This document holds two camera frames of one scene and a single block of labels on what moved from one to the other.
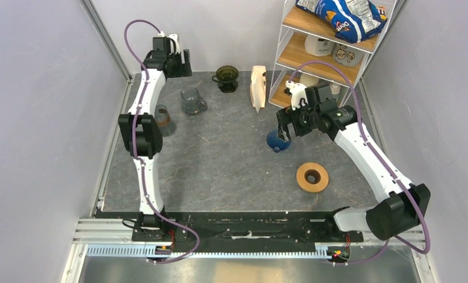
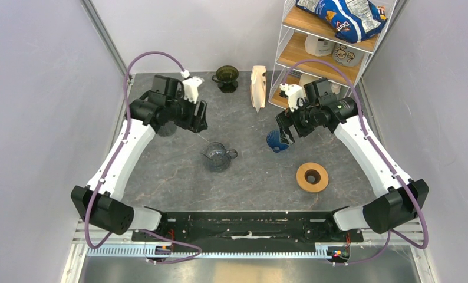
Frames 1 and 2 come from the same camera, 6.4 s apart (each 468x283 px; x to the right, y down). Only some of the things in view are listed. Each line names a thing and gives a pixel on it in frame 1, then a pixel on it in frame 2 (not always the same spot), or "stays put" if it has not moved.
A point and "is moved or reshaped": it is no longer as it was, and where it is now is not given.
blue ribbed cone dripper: [276, 144] stays put
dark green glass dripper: [226, 76] stays put
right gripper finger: [283, 131] stays put
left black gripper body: [179, 69] to [185, 118]
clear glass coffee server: [192, 104] is moved or reshaped
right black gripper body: [302, 118] stays put
